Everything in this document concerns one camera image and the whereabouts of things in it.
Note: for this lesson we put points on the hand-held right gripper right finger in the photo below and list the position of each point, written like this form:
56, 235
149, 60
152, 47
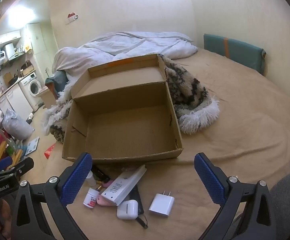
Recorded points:
208, 177

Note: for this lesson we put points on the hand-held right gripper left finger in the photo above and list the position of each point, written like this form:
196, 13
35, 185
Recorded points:
76, 177

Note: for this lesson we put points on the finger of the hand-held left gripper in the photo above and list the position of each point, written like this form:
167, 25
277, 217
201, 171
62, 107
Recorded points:
22, 166
3, 162

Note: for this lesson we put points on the white bottle red label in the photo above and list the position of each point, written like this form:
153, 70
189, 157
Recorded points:
91, 197

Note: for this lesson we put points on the black tube red label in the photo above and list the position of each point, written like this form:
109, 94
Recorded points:
101, 173

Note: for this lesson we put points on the pink rectangular case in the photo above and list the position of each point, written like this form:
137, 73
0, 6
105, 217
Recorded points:
108, 184

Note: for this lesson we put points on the pink cloud-shaped case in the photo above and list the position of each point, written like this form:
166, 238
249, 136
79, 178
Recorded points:
102, 200

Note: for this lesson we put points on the white remote control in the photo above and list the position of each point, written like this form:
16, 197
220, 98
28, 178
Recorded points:
122, 186

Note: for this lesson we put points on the white charger plug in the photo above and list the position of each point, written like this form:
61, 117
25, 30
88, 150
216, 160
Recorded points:
161, 205

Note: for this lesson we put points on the white earbuds case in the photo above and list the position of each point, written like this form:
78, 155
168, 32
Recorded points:
127, 210

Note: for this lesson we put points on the cardboard box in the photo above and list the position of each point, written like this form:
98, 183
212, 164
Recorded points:
125, 130

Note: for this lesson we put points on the yellow wooden rack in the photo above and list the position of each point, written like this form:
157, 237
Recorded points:
2, 147

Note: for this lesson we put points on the bathroom scale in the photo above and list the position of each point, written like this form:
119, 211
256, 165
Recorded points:
31, 146

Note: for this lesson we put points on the red packet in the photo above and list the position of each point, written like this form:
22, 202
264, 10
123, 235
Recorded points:
50, 151

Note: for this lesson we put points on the grey plastic bag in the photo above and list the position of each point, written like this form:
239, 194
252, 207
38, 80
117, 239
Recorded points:
17, 128

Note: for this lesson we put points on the white base cabinet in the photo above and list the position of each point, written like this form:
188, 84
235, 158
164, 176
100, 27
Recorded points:
15, 100

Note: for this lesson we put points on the small wooden table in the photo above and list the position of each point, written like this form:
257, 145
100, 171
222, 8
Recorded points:
46, 96

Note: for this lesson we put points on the white washing machine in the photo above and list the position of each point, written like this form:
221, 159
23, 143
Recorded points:
35, 87

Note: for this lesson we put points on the grey trouser leg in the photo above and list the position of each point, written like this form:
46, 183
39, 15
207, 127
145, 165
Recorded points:
289, 200

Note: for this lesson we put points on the fluffy patterned blanket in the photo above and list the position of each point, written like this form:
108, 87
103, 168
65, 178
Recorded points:
184, 87

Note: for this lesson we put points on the teal pillow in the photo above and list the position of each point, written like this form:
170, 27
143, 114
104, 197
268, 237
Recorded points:
58, 80

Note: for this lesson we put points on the green cushion orange stripe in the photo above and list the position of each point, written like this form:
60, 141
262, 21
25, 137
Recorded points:
239, 52

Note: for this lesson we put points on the white duvet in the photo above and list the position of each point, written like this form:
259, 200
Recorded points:
135, 42

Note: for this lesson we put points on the white wall cabinet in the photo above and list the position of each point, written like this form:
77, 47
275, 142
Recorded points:
6, 38

